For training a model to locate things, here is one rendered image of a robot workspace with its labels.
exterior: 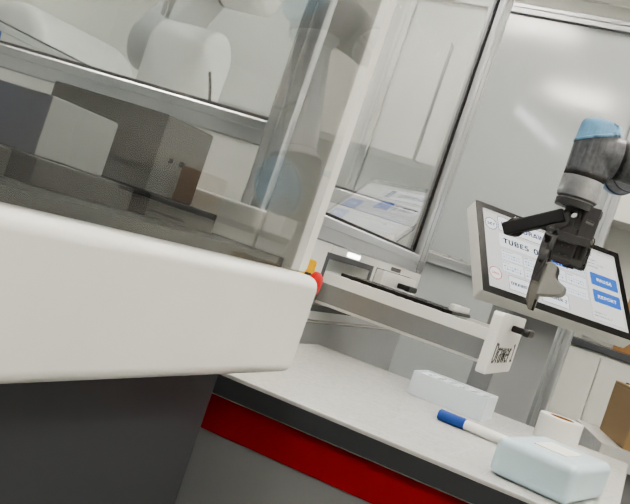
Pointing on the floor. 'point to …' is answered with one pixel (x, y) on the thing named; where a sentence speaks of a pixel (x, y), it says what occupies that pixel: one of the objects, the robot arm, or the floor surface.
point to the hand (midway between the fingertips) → (529, 301)
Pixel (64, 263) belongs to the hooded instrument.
